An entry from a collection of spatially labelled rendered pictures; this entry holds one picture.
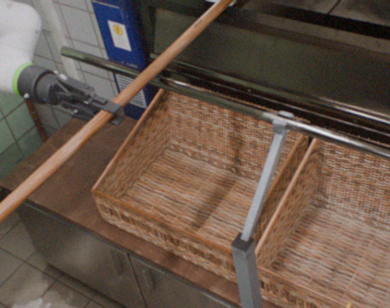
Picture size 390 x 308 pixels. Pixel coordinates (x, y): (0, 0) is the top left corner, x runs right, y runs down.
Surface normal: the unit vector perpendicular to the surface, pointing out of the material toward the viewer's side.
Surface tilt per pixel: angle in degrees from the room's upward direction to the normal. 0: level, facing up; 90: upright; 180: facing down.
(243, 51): 70
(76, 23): 90
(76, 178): 0
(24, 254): 0
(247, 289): 90
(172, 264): 0
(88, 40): 90
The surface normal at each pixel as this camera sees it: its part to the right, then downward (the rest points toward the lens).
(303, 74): -0.57, 0.35
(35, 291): -0.14, -0.71
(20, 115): 0.82, 0.31
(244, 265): -0.56, 0.63
